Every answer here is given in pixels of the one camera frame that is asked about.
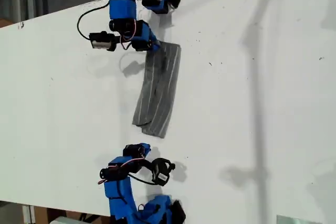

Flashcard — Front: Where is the grey striped square towel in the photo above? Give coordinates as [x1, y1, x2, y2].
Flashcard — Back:
[131, 40, 182, 140]

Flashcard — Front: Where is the white plastic container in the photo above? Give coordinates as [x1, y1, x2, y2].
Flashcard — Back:
[49, 216, 82, 224]

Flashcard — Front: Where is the brown cardboard box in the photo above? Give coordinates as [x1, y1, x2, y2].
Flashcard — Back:
[34, 206, 79, 224]

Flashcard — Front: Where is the white table leg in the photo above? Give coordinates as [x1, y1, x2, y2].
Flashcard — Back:
[22, 204, 36, 224]

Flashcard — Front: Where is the black camera cable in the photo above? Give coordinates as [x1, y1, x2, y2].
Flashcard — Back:
[128, 173, 155, 186]
[77, 2, 111, 41]

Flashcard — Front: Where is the silver black camera box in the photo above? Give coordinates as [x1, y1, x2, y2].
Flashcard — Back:
[89, 31, 118, 51]

